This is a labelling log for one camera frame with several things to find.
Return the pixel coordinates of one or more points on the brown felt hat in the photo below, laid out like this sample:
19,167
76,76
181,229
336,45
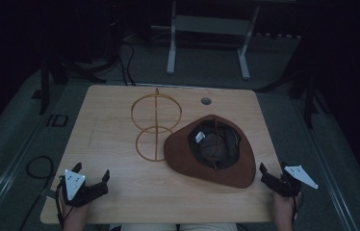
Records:
181,157

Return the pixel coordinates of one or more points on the white metal desk frame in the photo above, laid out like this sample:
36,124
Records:
211,25

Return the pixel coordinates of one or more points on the person's left hand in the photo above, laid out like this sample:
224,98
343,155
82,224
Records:
75,212

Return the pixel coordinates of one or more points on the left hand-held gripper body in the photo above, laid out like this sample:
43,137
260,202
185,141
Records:
74,183

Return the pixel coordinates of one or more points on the black metal stand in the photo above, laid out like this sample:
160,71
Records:
309,96
44,86

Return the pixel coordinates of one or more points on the black floor bracket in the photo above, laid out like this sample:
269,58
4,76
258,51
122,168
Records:
58,120

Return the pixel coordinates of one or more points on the person's right hand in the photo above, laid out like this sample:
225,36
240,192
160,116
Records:
284,207

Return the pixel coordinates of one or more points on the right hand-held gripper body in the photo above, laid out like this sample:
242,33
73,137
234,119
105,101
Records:
298,175

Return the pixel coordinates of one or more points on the grey floor rail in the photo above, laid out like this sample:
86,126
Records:
332,179
11,173

